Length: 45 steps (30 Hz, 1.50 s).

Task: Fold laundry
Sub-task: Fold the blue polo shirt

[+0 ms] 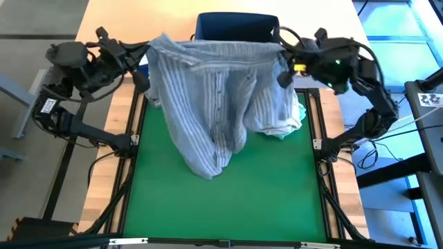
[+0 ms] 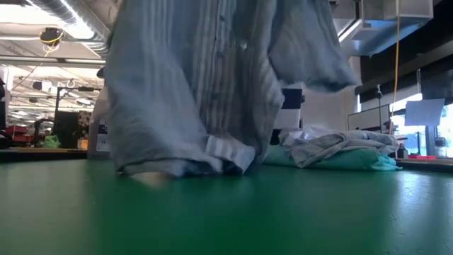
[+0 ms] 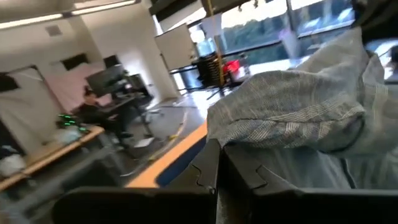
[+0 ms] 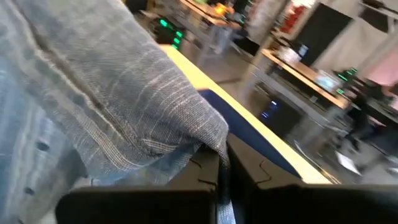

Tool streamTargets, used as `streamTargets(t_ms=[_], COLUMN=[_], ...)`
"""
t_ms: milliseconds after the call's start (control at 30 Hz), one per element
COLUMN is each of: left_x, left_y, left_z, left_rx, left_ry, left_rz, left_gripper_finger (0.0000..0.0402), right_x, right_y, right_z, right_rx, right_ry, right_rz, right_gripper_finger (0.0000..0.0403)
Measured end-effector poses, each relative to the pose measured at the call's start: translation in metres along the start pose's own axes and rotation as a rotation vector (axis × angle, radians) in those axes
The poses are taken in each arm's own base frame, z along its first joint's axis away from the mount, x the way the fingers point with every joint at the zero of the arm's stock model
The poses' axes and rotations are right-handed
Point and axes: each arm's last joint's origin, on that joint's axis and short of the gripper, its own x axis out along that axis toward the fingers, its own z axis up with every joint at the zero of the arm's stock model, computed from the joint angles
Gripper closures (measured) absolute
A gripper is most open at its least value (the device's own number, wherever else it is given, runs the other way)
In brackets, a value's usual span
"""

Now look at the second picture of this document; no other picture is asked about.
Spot grey striped garment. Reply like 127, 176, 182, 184
103, 0, 359, 179

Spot navy white-striped laundry basket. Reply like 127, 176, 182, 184
270, 83, 304, 146

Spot white patterned collared shirt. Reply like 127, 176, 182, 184
277, 125, 401, 169

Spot teal shorts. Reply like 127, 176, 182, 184
261, 144, 403, 172

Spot green table mat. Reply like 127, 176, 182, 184
0, 158, 453, 255

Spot clear spray bottle blue trigger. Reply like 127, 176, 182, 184
86, 66, 113, 160

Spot white board panel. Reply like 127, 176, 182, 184
347, 104, 391, 132

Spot black background cabinet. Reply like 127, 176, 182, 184
52, 110, 91, 149

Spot green bag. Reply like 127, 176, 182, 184
39, 135, 62, 149

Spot long overhead metal beam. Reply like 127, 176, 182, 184
0, 55, 107, 70

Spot dark background table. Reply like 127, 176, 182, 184
0, 147, 88, 164

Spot black ceiling-hung device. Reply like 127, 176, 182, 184
39, 27, 64, 47

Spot white paper sign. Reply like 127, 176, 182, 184
404, 98, 446, 128

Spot red background bin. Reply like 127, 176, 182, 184
4, 125, 29, 143

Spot clear glass jar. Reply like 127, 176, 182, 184
434, 137, 447, 159

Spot yellow hanging cord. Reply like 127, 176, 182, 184
388, 0, 401, 135

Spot silver ventilation duct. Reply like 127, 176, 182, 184
31, 0, 111, 56

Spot large silver duct box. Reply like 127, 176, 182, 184
332, 0, 435, 58

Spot black aluminium table frame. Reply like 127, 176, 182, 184
394, 157, 453, 174

